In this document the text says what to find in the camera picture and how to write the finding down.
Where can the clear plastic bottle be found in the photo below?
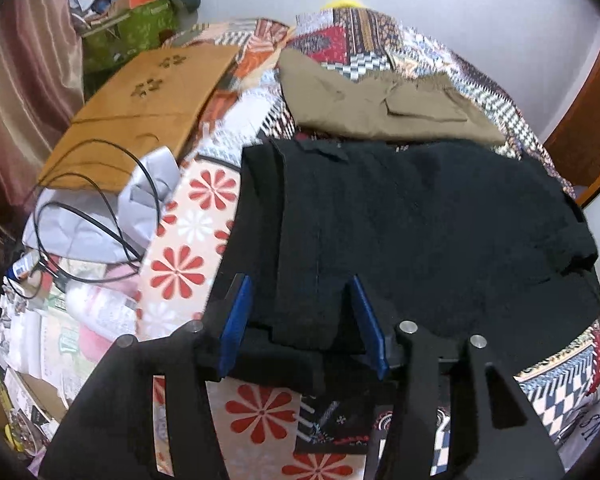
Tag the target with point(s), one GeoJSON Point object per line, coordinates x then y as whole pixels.
{"type": "Point", "coordinates": [100, 310]}

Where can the yellow item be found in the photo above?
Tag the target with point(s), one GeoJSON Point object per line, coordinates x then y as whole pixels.
{"type": "Point", "coordinates": [342, 1]}

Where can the khaki pants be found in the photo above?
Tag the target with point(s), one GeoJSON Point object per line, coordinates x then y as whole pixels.
{"type": "Point", "coordinates": [340, 105]}

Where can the wooden door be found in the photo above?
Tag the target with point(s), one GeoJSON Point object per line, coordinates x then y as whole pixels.
{"type": "Point", "coordinates": [590, 135]}

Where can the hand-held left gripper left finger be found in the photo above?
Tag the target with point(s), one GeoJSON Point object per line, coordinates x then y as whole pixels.
{"type": "Point", "coordinates": [234, 327]}

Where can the brown cardboard box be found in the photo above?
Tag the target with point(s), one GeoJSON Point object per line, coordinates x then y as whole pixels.
{"type": "Point", "coordinates": [145, 105]}

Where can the patterned patchwork blanket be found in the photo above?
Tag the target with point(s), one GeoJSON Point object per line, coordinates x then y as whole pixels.
{"type": "Point", "coordinates": [195, 240]}

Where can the white blue tube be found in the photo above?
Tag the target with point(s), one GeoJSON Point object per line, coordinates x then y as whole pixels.
{"type": "Point", "coordinates": [24, 265]}

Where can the grey printed cloth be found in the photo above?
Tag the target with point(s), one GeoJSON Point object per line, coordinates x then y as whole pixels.
{"type": "Point", "coordinates": [585, 425]}

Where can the pile of printed papers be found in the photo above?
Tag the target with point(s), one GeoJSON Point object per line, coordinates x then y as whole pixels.
{"type": "Point", "coordinates": [40, 350]}

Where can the black pants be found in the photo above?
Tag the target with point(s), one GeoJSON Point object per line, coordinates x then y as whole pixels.
{"type": "Point", "coordinates": [405, 220]}

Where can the striped brown curtain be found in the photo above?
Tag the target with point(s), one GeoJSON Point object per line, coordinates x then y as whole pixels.
{"type": "Point", "coordinates": [25, 60]}

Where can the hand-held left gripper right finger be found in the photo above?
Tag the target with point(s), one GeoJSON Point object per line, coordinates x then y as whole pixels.
{"type": "Point", "coordinates": [369, 327]}

